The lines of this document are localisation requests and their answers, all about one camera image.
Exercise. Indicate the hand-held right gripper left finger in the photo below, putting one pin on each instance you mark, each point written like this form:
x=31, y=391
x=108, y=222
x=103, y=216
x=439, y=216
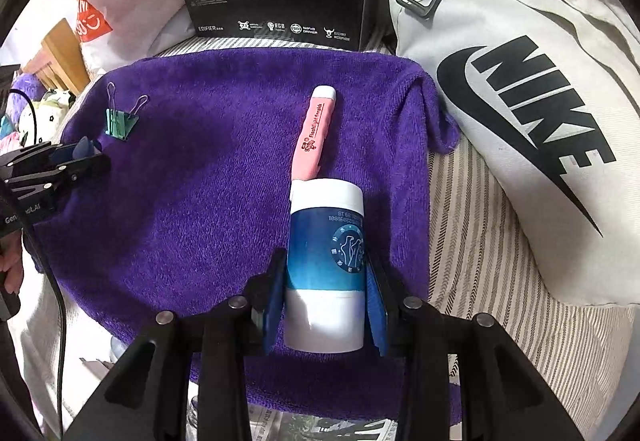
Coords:
x=274, y=308

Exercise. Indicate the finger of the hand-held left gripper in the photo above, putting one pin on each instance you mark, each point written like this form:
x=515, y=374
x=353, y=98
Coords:
x=70, y=152
x=75, y=173

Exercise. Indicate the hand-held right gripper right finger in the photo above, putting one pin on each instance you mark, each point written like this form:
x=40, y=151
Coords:
x=377, y=313

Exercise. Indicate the white blue labelled bottle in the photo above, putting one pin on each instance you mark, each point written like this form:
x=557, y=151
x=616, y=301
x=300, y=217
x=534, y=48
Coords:
x=325, y=241

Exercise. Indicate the person's left hand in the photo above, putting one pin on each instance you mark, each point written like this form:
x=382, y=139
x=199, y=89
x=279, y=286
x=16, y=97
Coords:
x=9, y=266

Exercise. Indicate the white flower-pattern pillow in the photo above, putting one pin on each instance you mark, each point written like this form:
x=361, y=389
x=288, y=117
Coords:
x=50, y=106

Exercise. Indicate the green binder clip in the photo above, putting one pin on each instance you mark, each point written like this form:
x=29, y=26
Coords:
x=119, y=123

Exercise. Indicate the purple plush toy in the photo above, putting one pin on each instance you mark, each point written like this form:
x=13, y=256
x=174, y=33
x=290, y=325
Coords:
x=22, y=91

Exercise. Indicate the wooden furniture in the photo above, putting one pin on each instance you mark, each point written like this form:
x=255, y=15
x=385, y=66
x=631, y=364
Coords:
x=60, y=56

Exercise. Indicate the purple towel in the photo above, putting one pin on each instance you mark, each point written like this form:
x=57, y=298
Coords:
x=200, y=171

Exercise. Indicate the newspaper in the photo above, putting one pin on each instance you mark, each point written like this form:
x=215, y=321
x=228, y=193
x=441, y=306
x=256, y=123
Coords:
x=310, y=428

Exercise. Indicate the pink flashlight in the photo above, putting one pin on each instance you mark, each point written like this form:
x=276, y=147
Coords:
x=312, y=131

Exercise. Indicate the white bag with black logo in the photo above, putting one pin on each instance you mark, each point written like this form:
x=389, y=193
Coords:
x=500, y=46

